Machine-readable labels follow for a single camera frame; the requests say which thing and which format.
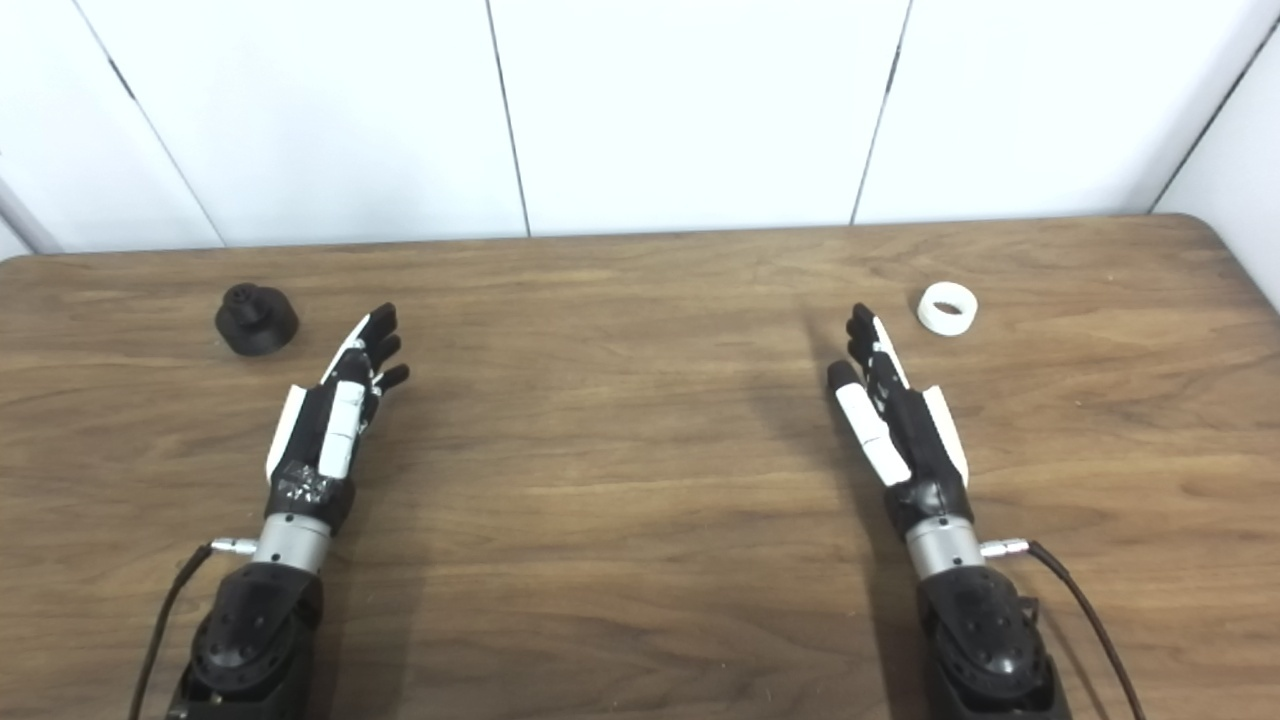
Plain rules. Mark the round black part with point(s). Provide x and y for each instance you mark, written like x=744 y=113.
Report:
x=256 y=320

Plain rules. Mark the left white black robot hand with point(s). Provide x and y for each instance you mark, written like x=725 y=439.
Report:
x=338 y=430

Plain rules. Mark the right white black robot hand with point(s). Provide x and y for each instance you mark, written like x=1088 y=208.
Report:
x=905 y=430

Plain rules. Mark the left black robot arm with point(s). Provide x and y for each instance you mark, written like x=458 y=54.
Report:
x=262 y=620

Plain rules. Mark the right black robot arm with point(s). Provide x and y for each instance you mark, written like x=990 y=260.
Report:
x=975 y=625

